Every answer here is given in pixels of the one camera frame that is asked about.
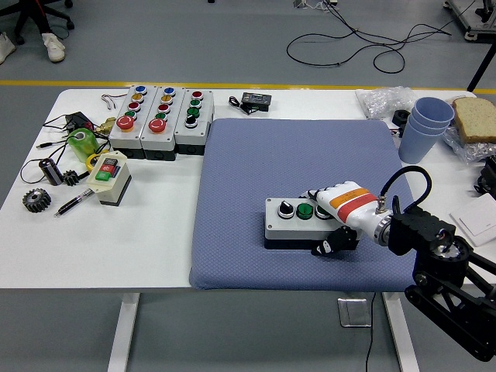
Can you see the black office chair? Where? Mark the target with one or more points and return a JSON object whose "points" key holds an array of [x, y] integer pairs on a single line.
{"points": [[58, 15]]}

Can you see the silver floor socket plate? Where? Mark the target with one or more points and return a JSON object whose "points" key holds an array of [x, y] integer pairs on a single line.
{"points": [[354, 312]]}

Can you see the yellow tape roll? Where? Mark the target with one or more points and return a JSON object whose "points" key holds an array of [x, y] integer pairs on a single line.
{"points": [[90, 159]]}

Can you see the white table leg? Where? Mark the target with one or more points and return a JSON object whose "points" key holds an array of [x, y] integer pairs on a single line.
{"points": [[124, 333], [403, 341]]}

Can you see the black digital meter module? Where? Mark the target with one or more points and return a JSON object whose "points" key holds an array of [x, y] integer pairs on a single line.
{"points": [[253, 100]]}

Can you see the grey control box with selector knob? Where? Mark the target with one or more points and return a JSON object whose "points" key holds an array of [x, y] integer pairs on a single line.
{"points": [[190, 134]]}

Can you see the black cylindrical capacitor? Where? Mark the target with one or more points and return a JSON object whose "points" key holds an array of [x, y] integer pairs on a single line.
{"points": [[50, 172]]}

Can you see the slice of bread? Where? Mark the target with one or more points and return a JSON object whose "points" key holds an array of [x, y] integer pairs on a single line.
{"points": [[476, 116]]}

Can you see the black device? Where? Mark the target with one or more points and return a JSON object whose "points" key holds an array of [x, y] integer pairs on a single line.
{"points": [[489, 170]]}

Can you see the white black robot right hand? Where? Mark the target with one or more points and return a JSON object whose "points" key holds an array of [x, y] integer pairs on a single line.
{"points": [[348, 205]]}

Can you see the black power adapter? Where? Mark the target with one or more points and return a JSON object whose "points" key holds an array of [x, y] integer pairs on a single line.
{"points": [[77, 120]]}

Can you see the white wall switch panel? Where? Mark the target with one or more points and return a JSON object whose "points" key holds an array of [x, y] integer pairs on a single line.
{"points": [[476, 221]]}

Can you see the clear plastic bag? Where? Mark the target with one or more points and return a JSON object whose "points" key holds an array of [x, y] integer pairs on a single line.
{"points": [[469, 152]]}

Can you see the black pen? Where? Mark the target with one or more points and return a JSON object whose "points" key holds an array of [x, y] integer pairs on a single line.
{"points": [[73, 202]]}

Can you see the metal equipment frame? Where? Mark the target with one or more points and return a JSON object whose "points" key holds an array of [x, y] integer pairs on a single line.
{"points": [[480, 27]]}

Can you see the green tape roll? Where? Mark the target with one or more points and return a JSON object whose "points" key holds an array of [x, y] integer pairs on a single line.
{"points": [[87, 149]]}

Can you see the clear bubble wrap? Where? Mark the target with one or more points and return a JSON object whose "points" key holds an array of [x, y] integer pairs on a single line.
{"points": [[381, 101]]}

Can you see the blue-grey padded mat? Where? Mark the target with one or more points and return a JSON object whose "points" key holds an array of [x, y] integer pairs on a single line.
{"points": [[252, 174]]}

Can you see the grey five-button box with mushroom stop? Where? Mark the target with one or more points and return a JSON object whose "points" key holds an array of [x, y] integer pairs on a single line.
{"points": [[159, 141], [124, 137]]}

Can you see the cream red-green switch box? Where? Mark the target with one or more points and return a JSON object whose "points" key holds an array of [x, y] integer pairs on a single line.
{"points": [[112, 184]]}

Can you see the black round part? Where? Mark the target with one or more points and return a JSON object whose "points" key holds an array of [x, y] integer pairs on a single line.
{"points": [[399, 117]]}

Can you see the small black gear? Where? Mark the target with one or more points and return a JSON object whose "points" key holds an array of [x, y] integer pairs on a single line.
{"points": [[70, 179]]}

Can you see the person's leg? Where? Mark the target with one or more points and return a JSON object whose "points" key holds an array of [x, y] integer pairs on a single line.
{"points": [[44, 17]]}

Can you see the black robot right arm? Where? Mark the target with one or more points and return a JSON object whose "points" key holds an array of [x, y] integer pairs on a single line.
{"points": [[422, 228]]}

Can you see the blue plastic cup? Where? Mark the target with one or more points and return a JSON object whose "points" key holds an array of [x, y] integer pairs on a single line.
{"points": [[426, 128], [416, 149], [432, 110]]}

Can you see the large steel gear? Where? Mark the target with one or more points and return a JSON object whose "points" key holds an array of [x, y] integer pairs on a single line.
{"points": [[42, 204]]}

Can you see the person's white shoe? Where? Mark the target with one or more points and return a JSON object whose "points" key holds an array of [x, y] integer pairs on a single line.
{"points": [[54, 48], [5, 48]]}

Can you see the brass fitting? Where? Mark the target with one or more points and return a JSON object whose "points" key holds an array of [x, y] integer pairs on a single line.
{"points": [[104, 126]]}

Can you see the grey four-button control box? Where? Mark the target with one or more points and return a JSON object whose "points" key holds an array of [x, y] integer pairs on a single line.
{"points": [[290, 227]]}

